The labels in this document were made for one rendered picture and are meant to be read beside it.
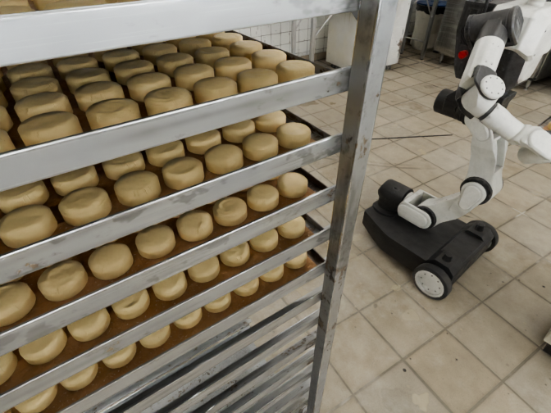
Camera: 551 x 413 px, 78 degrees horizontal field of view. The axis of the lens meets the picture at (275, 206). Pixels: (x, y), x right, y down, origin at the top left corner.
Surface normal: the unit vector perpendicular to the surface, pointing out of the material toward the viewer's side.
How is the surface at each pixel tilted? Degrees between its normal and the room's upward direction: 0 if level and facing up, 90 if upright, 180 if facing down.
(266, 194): 0
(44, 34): 90
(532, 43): 86
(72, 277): 0
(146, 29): 90
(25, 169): 90
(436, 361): 0
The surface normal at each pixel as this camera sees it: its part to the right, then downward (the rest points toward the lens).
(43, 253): 0.56, 0.52
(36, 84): 0.00, -0.77
